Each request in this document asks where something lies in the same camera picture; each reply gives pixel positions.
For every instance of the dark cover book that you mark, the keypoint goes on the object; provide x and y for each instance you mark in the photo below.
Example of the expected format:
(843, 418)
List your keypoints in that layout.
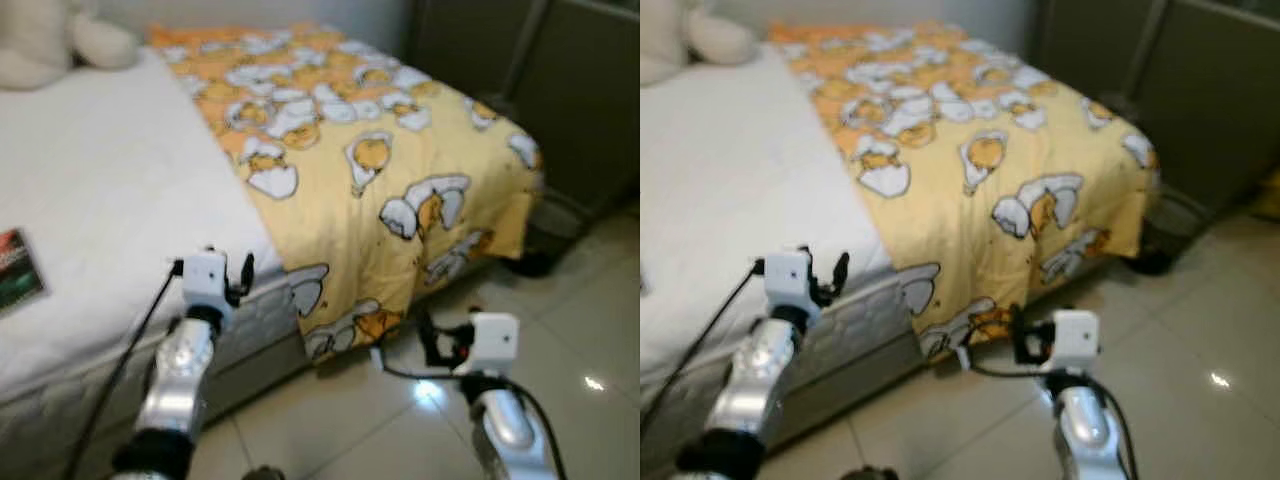
(20, 272)

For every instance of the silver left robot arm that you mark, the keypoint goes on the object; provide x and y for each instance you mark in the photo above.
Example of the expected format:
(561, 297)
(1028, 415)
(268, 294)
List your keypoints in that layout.
(755, 380)
(180, 380)

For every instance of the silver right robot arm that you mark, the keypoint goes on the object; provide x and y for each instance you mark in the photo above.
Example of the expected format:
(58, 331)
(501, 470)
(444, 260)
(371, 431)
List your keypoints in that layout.
(1090, 425)
(510, 425)

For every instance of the bed with white sheet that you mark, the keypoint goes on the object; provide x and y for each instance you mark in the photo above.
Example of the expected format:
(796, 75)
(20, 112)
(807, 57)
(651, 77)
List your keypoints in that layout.
(100, 180)
(730, 180)

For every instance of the yellow cartoon print blanket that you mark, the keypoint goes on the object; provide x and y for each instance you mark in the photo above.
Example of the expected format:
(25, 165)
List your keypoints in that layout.
(1000, 200)
(380, 200)

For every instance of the dark round bin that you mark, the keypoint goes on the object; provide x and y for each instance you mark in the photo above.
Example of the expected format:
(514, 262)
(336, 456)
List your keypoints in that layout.
(1165, 235)
(550, 235)

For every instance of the dark robot foot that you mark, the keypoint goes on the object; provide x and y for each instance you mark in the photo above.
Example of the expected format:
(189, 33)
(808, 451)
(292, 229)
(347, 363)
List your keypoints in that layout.
(868, 473)
(262, 473)

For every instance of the beige plush toy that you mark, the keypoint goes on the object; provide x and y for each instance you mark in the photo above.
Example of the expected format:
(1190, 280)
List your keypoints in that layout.
(690, 35)
(50, 40)

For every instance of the dark grey wardrobe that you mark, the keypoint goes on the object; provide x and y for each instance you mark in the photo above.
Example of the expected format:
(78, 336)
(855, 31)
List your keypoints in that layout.
(1200, 90)
(570, 90)

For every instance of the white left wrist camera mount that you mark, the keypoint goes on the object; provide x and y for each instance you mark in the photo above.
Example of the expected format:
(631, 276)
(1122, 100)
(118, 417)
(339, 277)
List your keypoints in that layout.
(205, 278)
(788, 278)

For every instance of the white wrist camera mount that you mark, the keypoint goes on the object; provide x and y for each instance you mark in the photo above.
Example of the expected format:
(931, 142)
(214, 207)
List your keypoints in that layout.
(1076, 340)
(205, 278)
(495, 342)
(788, 278)

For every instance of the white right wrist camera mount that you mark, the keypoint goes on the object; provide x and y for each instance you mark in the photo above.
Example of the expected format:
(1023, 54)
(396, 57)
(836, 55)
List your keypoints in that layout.
(1076, 340)
(495, 342)

